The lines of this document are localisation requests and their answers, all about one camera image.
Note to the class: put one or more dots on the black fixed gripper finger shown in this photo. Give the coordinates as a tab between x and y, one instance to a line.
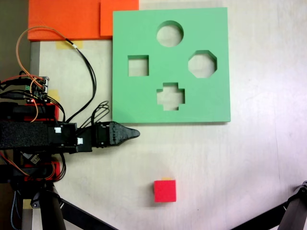
124	134

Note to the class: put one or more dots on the red square block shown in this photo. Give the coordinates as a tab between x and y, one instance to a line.
165	191

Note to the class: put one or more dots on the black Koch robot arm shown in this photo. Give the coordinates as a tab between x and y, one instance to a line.
28	136

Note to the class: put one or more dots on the large orange foam block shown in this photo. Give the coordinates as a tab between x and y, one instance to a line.
62	19

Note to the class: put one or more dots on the green shape sorting board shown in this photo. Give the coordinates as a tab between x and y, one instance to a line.
134	105

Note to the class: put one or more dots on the yellow tape marker with line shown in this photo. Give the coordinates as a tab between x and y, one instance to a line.
167	178

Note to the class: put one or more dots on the small yellow tape piece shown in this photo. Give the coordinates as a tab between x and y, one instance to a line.
54	94
27	203

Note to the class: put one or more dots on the small circuit board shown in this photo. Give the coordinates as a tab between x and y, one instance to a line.
39	88

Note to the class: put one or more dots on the black tripod leg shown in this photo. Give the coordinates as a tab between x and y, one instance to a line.
51	213
295	210

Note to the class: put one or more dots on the wide yellow tape piece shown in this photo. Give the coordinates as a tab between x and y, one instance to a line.
62	45

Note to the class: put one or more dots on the red arm base mount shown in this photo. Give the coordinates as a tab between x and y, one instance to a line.
56	111

